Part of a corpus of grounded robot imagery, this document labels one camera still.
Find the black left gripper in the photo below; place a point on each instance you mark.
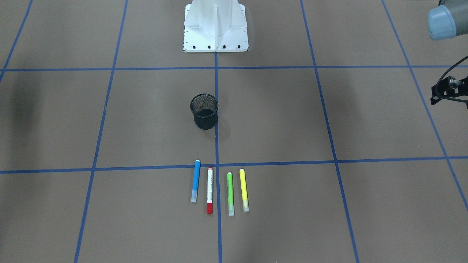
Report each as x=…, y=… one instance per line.
x=443, y=90

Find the yellow highlighter pen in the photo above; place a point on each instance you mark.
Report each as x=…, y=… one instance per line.
x=244, y=191

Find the green highlighter pen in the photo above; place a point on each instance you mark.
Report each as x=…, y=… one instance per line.
x=230, y=194

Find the blue highlighter pen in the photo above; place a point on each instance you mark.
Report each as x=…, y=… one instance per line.
x=195, y=183

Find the red capped marker pen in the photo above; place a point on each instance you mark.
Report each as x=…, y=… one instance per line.
x=209, y=197

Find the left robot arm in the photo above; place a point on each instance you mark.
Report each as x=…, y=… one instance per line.
x=449, y=20

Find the black mesh pen cup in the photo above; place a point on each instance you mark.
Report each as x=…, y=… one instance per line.
x=204, y=108

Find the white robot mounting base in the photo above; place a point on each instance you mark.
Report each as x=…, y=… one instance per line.
x=215, y=26

